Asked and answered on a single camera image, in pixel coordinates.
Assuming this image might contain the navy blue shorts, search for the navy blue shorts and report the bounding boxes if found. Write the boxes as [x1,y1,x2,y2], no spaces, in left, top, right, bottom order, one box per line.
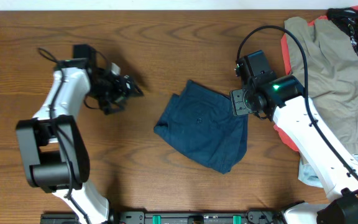
[154,80,248,174]

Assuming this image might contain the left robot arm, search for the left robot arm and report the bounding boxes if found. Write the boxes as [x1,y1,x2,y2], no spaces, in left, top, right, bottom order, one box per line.
[16,58,143,223]

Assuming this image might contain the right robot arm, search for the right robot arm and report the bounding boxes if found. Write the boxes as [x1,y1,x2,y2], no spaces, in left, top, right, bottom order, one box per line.
[230,76,358,223]

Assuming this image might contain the orange red garment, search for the orange red garment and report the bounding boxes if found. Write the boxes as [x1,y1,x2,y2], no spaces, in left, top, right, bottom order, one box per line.
[273,4,358,153]

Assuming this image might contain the light blue white garment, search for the light blue white garment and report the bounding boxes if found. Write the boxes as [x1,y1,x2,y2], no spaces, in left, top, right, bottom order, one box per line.
[298,154,358,188]

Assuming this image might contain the khaki beige shorts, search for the khaki beige shorts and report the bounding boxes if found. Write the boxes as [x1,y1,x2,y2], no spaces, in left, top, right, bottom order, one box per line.
[285,17,358,154]

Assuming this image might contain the black printed garment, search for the black printed garment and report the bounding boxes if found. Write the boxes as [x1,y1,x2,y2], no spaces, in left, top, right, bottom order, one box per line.
[326,7,358,56]

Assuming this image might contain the right black cable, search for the right black cable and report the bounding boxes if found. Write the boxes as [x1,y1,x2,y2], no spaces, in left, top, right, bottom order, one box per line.
[236,24,358,206]

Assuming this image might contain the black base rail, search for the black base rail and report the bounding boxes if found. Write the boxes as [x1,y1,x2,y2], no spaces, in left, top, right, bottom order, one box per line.
[39,210,291,224]

